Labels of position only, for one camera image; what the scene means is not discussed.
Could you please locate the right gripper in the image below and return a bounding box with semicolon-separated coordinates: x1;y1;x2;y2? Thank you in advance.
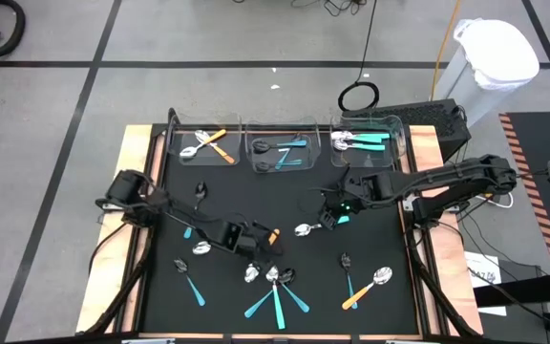
320;174;370;231

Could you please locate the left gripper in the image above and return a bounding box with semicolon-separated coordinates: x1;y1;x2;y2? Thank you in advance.
210;220;285;257

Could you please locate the black table mat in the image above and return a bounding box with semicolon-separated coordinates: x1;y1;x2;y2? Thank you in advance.
139;124;422;335

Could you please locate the clear plastic bin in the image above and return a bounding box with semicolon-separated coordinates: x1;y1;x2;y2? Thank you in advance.
167;112;243;167
244;121;323;175
329;113;408;169

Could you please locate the black perforated computer case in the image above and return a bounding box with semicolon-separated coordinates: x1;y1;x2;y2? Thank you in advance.
341;98;473;163

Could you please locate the white paper sheet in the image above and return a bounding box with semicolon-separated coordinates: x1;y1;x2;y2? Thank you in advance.
463;251;509;317

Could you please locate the black beam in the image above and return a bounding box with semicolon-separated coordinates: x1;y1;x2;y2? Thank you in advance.
471;270;550;309

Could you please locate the black mat striped edge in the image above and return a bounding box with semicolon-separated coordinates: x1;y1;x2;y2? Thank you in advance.
497;110;550;273

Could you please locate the trash can white bag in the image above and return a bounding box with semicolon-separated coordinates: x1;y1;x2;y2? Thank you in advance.
433;17;541;128

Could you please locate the black coiled cable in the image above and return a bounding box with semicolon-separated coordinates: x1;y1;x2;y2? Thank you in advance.
337;0;381;114

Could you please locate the black cable sleeve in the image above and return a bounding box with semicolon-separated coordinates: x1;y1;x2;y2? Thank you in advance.
79;227;156;335
404;227;484;338

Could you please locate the white cable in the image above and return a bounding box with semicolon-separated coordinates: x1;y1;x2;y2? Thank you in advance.
485;189;516;210

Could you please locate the yellow floor cable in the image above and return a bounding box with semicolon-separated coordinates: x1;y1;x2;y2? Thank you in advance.
430;0;462;102

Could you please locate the black cable bundle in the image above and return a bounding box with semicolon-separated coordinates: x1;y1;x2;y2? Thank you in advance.
288;0;370;16

